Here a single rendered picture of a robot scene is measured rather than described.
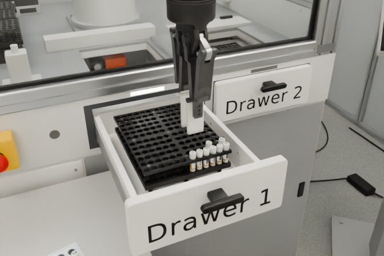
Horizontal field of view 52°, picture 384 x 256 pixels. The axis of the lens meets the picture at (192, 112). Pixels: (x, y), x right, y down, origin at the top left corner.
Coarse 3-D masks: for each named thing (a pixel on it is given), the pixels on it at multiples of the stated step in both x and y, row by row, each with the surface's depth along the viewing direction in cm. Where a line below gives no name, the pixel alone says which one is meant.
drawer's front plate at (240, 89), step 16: (224, 80) 97; (240, 80) 97; (256, 80) 99; (272, 80) 101; (288, 80) 103; (304, 80) 106; (224, 96) 97; (240, 96) 99; (256, 96) 101; (272, 96) 104; (288, 96) 106; (304, 96) 109; (224, 112) 99; (240, 112) 101; (256, 112) 104
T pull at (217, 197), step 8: (208, 192) 63; (216, 192) 63; (224, 192) 63; (216, 200) 61; (224, 200) 61; (232, 200) 61; (240, 200) 62; (200, 208) 61; (208, 208) 60; (216, 208) 61
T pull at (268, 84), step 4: (264, 84) 99; (268, 84) 99; (272, 84) 99; (276, 84) 98; (280, 84) 98; (284, 84) 99; (264, 88) 96; (268, 88) 97; (272, 88) 97; (276, 88) 98; (280, 88) 99; (284, 88) 99; (264, 92) 97
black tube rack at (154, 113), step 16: (144, 112) 89; (160, 112) 88; (176, 112) 88; (128, 128) 83; (144, 128) 82; (160, 128) 82; (176, 128) 88; (208, 128) 82; (128, 144) 77; (144, 144) 77; (160, 144) 77; (176, 144) 77; (192, 144) 77; (144, 160) 72; (160, 160) 73; (144, 176) 73; (160, 176) 73; (176, 176) 74; (192, 176) 74
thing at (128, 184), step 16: (112, 112) 90; (128, 112) 92; (208, 112) 89; (96, 128) 87; (112, 128) 92; (224, 128) 83; (112, 144) 78; (240, 144) 78; (112, 160) 75; (128, 160) 83; (240, 160) 79; (256, 160) 73; (112, 176) 78; (128, 176) 78; (128, 192) 66; (144, 192) 74
